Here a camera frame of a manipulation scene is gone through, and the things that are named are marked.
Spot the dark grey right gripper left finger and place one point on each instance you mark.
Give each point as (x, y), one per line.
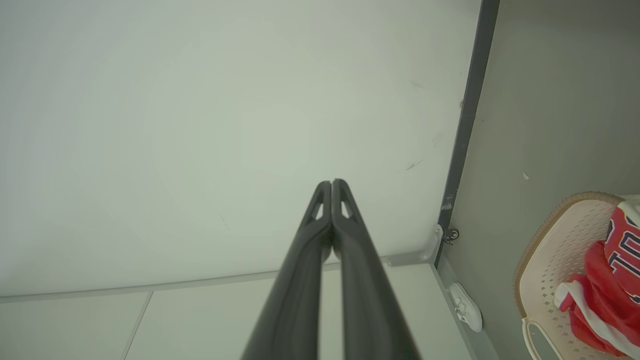
(295, 300)

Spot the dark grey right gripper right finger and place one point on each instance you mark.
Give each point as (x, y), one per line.
(367, 310)

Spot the red garment with white trim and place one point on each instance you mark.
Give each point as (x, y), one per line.
(600, 295)

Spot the red jersey with navy print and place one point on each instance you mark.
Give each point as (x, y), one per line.
(625, 240)

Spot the white partition panel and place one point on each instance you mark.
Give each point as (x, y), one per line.
(200, 325)

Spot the white plastic foot piece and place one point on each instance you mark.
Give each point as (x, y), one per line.
(467, 307)

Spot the small metal caster wheel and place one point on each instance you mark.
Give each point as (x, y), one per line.
(452, 234)

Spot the cream perforated laundry basket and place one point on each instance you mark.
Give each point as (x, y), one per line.
(547, 260)

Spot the black baseboard strip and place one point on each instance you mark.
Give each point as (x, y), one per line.
(470, 100)

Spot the grey metal corner bracket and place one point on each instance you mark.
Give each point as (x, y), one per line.
(425, 252)

